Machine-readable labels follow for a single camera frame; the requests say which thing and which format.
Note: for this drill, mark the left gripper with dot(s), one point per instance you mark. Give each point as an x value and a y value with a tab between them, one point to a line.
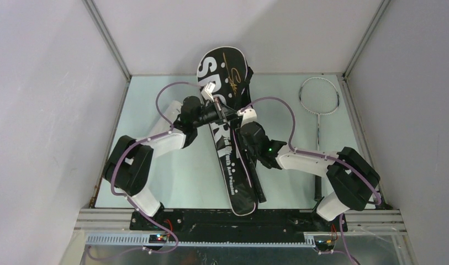
226	111

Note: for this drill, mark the black racket bag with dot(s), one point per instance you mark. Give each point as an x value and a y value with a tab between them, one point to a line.
227	67

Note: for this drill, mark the white racket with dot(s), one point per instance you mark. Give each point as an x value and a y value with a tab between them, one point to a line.
319	96
256	184

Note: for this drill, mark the white shuttlecock tube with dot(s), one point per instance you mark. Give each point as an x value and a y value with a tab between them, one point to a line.
171	113

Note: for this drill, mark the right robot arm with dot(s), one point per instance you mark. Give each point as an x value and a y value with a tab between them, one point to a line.
352	178

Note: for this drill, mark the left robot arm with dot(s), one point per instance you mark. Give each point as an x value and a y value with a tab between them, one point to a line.
128	165

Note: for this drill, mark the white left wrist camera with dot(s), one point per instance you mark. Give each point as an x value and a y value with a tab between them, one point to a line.
207	91

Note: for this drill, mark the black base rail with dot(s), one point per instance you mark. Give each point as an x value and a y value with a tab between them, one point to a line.
223	226

